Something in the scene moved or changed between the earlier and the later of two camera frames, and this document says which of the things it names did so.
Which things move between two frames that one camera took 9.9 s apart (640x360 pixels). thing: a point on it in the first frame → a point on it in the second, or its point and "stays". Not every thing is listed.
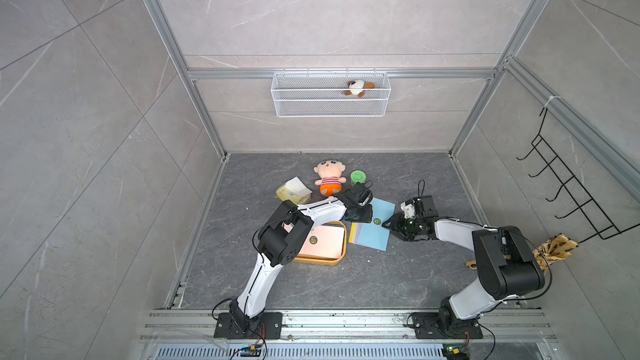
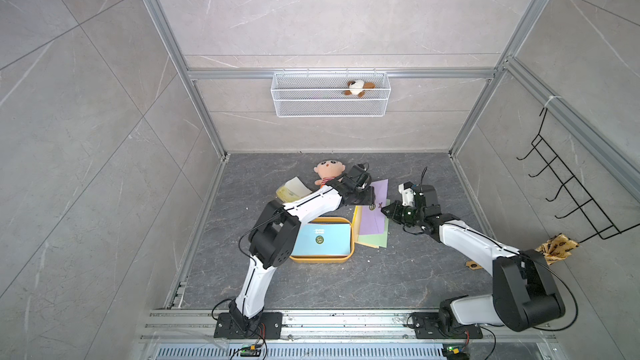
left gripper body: [364, 213] → [364, 196]
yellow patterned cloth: [557, 247] stays
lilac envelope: [357, 226] → [372, 221]
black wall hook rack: [597, 217] stays
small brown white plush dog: [357, 84] stays
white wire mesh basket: [322, 95] stays
